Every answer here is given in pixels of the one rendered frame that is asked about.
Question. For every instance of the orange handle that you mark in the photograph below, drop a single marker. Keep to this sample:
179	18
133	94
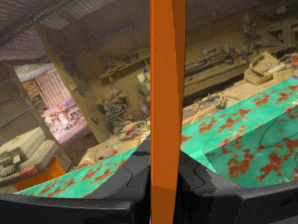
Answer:
167	94

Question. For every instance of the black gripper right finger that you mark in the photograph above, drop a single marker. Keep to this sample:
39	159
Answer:
203	197

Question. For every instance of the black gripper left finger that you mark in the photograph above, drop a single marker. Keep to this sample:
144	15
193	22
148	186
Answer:
123	199

